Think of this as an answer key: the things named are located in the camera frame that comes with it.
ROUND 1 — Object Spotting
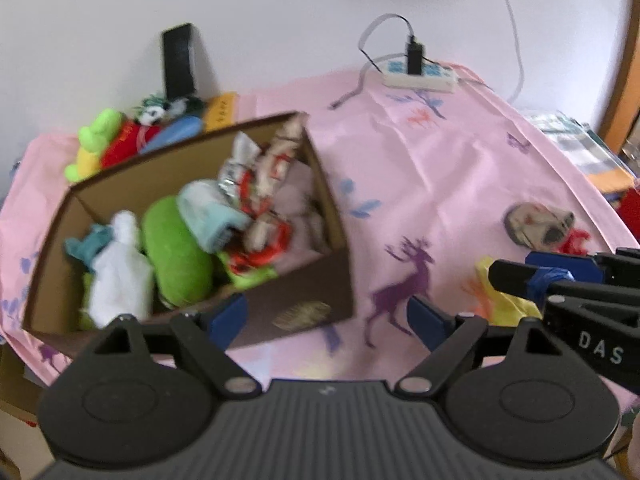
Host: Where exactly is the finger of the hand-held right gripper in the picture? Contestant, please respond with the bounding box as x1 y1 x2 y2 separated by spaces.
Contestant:
489 259 640 306
525 247 640 287

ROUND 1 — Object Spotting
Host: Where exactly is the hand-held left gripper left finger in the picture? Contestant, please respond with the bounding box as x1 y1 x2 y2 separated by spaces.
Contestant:
74 293 260 396

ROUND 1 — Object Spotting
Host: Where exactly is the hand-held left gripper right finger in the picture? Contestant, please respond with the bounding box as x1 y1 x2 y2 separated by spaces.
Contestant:
394 295 576 396

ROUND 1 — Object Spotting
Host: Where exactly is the brown cardboard box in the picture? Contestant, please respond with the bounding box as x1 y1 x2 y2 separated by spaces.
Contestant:
22 111 356 351

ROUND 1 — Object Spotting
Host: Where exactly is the small red plush toy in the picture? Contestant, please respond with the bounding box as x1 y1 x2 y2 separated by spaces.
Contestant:
555 227 593 256

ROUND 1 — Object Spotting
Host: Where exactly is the grey white plush toy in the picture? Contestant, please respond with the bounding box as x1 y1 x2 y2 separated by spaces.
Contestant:
502 201 576 248

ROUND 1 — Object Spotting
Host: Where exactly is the green red plush toy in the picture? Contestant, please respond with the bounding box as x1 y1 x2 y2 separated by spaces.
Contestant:
217 247 281 291

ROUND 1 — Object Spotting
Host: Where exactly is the light blue plush toy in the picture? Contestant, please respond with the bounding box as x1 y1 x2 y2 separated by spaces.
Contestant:
177 180 253 253

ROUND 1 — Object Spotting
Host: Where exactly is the plaid cloth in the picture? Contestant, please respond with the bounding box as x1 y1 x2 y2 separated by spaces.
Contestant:
525 110 621 171

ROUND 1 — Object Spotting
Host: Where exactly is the pink printed tablecloth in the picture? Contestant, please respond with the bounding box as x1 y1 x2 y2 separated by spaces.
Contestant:
0 62 640 376

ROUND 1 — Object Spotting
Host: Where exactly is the pink plush toy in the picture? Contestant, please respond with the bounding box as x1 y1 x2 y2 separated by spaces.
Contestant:
272 157 331 261

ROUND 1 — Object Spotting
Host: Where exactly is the red white doll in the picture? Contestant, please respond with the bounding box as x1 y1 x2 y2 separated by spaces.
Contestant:
217 114 307 261

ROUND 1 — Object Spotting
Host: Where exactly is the teal plush toy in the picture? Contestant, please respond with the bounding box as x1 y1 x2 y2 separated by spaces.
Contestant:
64 224 116 273

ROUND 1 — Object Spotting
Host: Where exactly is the panda plush toy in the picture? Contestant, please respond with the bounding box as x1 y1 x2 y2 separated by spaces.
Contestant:
132 92 203 126

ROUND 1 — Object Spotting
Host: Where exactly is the white power strip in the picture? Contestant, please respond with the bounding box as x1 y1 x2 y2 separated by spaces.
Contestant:
382 56 458 93

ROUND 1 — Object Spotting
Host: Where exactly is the green yellow plush toy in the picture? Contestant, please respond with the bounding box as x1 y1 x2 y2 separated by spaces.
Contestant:
65 109 126 182

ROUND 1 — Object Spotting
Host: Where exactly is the black phone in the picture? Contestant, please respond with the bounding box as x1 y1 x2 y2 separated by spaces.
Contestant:
161 23 198 101

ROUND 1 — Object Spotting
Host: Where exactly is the wooden door frame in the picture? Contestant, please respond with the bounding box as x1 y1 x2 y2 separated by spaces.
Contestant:
597 10 640 161

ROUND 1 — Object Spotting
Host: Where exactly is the white cable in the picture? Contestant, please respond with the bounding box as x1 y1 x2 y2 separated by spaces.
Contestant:
492 0 526 106

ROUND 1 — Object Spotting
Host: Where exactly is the black charger with cable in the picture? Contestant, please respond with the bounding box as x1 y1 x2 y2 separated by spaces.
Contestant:
329 13 416 111

